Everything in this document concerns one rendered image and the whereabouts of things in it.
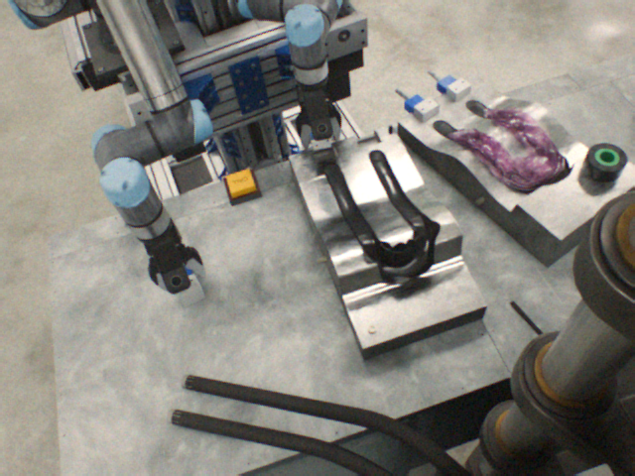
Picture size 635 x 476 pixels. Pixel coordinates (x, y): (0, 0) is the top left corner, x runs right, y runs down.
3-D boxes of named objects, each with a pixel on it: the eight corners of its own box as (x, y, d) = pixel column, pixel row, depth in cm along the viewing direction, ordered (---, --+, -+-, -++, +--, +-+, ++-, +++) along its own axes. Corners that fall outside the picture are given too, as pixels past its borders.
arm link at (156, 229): (168, 217, 100) (125, 236, 99) (176, 231, 104) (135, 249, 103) (157, 188, 104) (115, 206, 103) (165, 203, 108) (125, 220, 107)
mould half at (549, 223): (397, 136, 144) (397, 104, 134) (472, 89, 150) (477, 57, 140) (547, 268, 119) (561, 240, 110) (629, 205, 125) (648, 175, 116)
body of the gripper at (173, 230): (181, 232, 119) (162, 197, 109) (193, 263, 114) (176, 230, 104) (147, 247, 118) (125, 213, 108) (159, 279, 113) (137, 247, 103)
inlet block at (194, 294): (168, 263, 130) (160, 250, 126) (188, 254, 131) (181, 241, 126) (185, 307, 123) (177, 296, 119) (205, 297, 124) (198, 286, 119)
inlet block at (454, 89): (420, 83, 149) (421, 67, 145) (435, 74, 150) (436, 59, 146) (454, 109, 143) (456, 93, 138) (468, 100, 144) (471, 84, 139)
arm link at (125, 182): (133, 145, 96) (148, 178, 91) (155, 184, 105) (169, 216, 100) (89, 164, 94) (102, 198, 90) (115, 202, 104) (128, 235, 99)
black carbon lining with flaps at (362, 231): (320, 173, 131) (317, 145, 123) (385, 152, 132) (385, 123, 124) (374, 297, 112) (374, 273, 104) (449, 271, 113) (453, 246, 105)
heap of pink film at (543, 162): (440, 140, 134) (443, 116, 127) (494, 105, 138) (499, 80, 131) (521, 207, 121) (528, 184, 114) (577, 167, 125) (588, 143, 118)
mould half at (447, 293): (293, 180, 139) (285, 143, 128) (391, 149, 141) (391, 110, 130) (363, 360, 112) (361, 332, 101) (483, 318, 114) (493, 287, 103)
